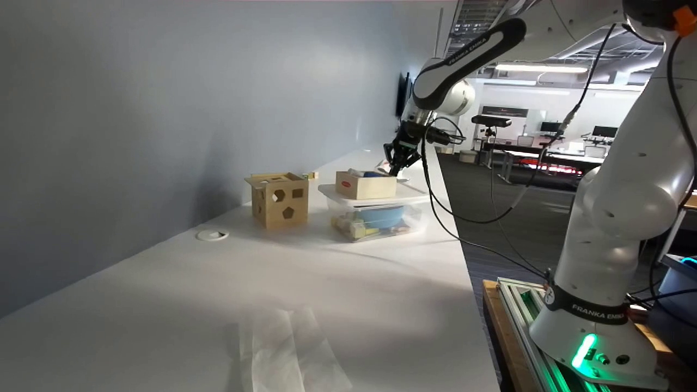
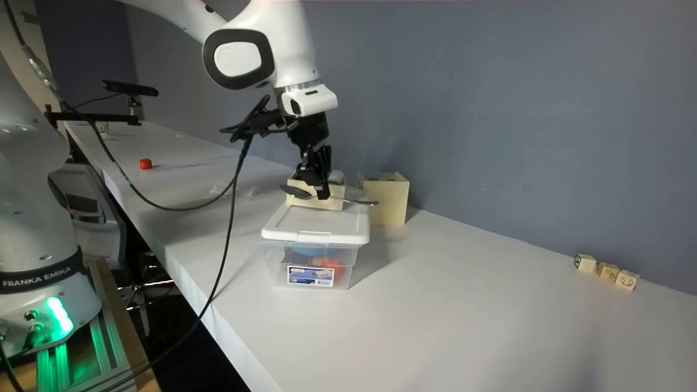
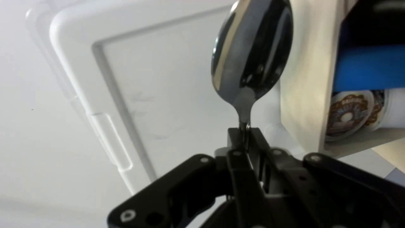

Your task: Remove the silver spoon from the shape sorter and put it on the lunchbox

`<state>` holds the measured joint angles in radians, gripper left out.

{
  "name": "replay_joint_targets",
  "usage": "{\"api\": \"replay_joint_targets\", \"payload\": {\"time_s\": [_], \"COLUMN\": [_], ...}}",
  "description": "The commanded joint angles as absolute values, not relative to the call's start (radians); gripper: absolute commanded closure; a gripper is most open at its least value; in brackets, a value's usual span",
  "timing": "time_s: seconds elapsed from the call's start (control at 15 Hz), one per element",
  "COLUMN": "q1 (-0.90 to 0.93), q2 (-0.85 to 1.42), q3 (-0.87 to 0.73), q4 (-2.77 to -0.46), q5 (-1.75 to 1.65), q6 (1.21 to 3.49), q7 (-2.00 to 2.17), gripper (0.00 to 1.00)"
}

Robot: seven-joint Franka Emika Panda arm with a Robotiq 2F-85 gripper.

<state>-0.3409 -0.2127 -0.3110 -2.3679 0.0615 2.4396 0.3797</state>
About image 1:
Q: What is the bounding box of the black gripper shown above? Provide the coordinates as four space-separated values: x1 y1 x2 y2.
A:
382 119 431 178

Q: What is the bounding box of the clear plastic lunchbox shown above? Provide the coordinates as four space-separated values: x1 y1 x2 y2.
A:
319 181 431 244

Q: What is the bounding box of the blue bowl inside lunchbox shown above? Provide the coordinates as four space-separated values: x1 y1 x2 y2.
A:
358 207 408 230

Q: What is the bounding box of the wooden shape sorter box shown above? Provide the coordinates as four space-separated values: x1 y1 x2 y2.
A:
247 170 320 234

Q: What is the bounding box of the crumpled white cloth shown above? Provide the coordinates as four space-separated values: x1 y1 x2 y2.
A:
396 159 431 183

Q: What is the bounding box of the black computer monitor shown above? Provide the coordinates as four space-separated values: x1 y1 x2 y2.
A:
394 70 419 119

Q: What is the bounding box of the wooden base platform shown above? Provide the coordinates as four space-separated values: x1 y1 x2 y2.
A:
482 278 549 392

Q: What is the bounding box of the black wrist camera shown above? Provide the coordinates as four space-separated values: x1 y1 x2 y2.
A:
423 125 451 144

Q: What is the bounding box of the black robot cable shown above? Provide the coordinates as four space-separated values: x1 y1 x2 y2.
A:
423 19 627 278

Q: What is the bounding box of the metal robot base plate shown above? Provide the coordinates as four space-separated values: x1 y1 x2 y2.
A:
496 274 670 392

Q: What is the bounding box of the orange cable clip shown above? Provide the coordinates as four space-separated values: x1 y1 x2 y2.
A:
670 5 697 35

